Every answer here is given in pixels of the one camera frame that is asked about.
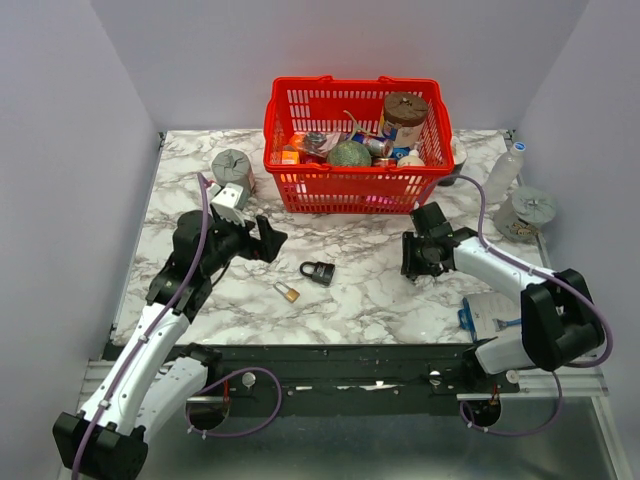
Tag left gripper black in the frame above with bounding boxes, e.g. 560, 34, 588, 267
202, 211, 288, 277

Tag black padlock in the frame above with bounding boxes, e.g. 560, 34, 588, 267
299, 261, 335, 287

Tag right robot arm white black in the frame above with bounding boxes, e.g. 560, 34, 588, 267
401, 202, 610, 392

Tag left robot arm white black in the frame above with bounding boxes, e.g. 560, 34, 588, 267
53, 210, 287, 479

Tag brass padlock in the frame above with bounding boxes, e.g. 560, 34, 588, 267
273, 281, 300, 303

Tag blue white booklet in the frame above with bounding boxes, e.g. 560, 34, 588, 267
458, 292, 521, 342

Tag grey taped can left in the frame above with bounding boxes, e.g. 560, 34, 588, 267
211, 149, 255, 195

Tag grey taped can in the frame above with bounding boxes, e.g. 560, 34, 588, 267
493, 186, 557, 242
211, 149, 255, 195

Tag orange small box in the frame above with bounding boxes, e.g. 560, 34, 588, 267
280, 150, 300, 165

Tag white pump bottle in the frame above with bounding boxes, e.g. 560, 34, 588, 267
397, 149, 425, 168

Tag grey taped can right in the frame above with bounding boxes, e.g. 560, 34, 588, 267
493, 186, 557, 242

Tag red soda can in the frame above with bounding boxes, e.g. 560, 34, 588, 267
372, 158, 397, 168

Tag crumpled snack packet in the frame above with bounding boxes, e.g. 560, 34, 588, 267
289, 132, 347, 158

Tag clear plastic water bottle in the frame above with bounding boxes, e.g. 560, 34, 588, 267
484, 142, 526, 203

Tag green melon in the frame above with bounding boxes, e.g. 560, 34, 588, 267
327, 140, 372, 168

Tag red blue drink can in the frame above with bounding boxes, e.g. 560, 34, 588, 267
352, 133, 394, 158

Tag red plastic basket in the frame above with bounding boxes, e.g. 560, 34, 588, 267
263, 75, 454, 214

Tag brown lid cylindrical canister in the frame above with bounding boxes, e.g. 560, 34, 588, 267
380, 92, 429, 148

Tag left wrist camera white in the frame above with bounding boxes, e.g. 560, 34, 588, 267
207, 182, 248, 226

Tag black mounting rail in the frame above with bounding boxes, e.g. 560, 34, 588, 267
102, 342, 521, 419

